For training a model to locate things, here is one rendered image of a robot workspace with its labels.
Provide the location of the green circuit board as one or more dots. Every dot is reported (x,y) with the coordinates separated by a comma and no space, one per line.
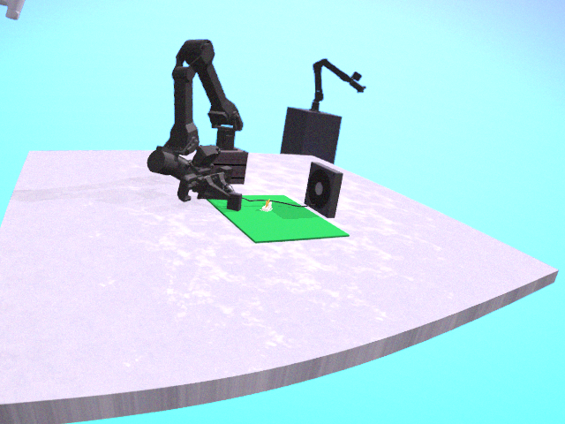
(270,222)

